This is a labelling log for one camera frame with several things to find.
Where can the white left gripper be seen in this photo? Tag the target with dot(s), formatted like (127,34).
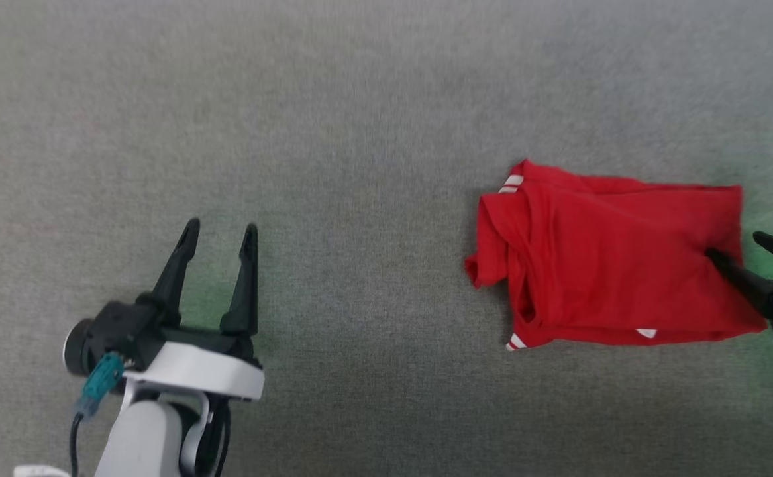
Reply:
(207,374)

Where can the grey fabric sofa seat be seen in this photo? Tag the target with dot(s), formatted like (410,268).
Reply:
(293,132)

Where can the red shirt with white sleeves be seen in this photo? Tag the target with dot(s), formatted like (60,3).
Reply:
(591,265)

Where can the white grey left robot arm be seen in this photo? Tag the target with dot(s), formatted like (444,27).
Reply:
(141,444)

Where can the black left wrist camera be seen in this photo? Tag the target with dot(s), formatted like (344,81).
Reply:
(118,328)

